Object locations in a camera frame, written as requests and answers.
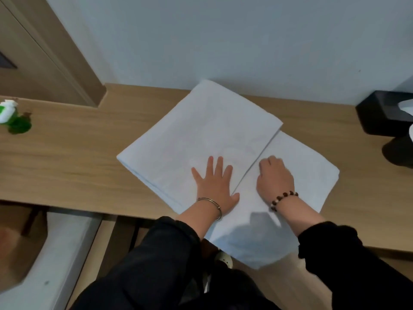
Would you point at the person's left hand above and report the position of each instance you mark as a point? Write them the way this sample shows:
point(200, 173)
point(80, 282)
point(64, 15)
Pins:
point(215, 190)

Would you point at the person's right hand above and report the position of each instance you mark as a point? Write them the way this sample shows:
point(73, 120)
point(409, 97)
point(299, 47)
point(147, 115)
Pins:
point(275, 182)

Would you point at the person's left middle finger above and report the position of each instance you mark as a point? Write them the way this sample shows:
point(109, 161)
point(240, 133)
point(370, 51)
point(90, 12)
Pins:
point(219, 166)

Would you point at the person's left little finger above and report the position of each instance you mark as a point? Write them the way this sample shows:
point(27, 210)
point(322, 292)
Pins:
point(196, 175)

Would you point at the person's left thumb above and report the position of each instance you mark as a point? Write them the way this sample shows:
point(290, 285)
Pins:
point(234, 198)

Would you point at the person's right fingers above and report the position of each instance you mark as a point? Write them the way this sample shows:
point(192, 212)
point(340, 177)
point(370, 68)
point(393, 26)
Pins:
point(269, 161)

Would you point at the white towel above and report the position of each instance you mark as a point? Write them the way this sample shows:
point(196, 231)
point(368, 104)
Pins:
point(206, 132)

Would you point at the person's right forearm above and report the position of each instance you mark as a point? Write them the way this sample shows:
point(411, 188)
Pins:
point(300, 216)

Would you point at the person's left forearm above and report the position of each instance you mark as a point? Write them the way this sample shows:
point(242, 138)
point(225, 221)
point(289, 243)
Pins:
point(195, 219)

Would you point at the thin metal bangle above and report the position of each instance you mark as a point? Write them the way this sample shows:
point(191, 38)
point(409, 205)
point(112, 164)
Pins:
point(215, 204)

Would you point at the white shoe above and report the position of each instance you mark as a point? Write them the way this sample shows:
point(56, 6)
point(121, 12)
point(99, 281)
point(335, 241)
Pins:
point(225, 259)

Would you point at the black trousers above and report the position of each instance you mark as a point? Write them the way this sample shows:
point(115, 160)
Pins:
point(232, 290)

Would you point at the black tissue box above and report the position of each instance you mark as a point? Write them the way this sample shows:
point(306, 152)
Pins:
point(376, 114)

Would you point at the black round container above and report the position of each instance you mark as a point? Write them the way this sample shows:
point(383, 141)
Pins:
point(400, 153)

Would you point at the white tissue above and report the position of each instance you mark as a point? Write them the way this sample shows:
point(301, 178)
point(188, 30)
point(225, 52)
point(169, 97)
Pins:
point(407, 107)

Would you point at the white bed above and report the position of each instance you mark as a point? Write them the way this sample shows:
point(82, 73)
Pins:
point(55, 258)

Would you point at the green bottle with white cap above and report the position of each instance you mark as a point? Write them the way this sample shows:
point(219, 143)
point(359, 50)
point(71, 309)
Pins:
point(13, 121)

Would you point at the brown wooden door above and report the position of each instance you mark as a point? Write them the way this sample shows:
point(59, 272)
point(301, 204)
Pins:
point(38, 51)

